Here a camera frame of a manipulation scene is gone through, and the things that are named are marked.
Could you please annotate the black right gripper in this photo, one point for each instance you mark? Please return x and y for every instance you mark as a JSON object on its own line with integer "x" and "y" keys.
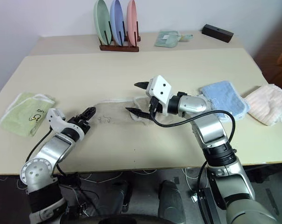
{"x": 155, "y": 105}

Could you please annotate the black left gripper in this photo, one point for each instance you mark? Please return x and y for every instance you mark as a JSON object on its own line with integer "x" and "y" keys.
{"x": 81, "y": 124}

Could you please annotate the beige towel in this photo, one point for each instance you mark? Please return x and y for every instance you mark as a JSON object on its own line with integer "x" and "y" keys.
{"x": 117, "y": 113}

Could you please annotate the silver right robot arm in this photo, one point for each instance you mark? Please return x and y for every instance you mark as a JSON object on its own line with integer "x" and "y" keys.
{"x": 208, "y": 130}

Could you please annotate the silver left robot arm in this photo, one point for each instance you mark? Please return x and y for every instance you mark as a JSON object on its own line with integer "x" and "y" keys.
{"x": 50, "y": 149}

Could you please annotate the light green towel with print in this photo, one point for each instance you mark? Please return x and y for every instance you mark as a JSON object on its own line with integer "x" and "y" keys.
{"x": 24, "y": 114}

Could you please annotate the folded pale green towel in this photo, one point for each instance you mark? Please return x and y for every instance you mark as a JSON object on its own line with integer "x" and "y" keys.
{"x": 166, "y": 39}

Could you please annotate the light blue towel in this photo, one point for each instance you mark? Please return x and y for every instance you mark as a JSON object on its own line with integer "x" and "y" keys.
{"x": 225, "y": 99}

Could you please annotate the light pink towel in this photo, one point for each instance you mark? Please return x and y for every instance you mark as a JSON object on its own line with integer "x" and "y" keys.
{"x": 268, "y": 106}

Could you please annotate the brown wooden plate rack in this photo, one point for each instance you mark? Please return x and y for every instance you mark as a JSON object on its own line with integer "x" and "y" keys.
{"x": 118, "y": 48}

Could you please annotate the pink plate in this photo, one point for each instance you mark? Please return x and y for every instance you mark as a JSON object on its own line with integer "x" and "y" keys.
{"x": 131, "y": 21}

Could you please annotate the blue plate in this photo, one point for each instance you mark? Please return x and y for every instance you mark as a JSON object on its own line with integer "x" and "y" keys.
{"x": 117, "y": 21}

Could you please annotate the small dark rounded shape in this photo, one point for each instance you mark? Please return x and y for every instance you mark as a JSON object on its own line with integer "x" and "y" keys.
{"x": 124, "y": 193}

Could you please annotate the green plate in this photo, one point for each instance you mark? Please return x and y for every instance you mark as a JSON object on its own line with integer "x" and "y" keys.
{"x": 101, "y": 19}

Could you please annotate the dark brown rectangular block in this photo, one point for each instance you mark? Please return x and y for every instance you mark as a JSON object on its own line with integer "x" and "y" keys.
{"x": 216, "y": 33}

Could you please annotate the large dark rounded shape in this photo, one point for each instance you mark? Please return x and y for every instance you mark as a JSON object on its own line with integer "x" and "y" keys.
{"x": 171, "y": 200}

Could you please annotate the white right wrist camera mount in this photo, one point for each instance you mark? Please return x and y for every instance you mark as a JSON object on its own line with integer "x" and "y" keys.
{"x": 160, "y": 89}

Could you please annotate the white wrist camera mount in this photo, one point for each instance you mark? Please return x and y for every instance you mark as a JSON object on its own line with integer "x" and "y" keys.
{"x": 58, "y": 120}
{"x": 160, "y": 89}

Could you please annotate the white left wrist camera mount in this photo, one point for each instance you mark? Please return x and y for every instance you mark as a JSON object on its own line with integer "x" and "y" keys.
{"x": 58, "y": 120}

